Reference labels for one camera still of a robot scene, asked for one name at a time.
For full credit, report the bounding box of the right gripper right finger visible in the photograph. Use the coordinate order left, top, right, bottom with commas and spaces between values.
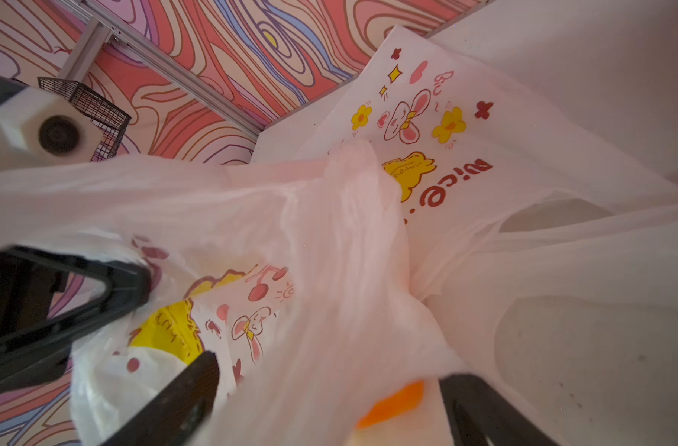
439, 374, 556, 446

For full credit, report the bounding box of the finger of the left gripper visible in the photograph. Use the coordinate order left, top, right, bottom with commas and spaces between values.
0, 246, 151, 390

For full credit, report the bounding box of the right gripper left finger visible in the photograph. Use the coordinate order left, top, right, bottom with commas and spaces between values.
105, 351, 220, 445

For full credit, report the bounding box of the orange fruit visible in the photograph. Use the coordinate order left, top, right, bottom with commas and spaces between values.
357, 381, 426, 429

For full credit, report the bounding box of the printed white plastic bag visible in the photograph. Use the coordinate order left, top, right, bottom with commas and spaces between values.
0, 143, 463, 445

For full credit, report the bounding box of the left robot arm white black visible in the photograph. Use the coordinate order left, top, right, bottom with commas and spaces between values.
0, 76, 151, 394

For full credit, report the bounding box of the clear plastic bag bottom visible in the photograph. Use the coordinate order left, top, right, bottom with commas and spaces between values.
427, 204, 678, 445

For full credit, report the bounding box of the black wire basket left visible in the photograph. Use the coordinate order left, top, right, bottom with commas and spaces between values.
38, 76, 131, 162

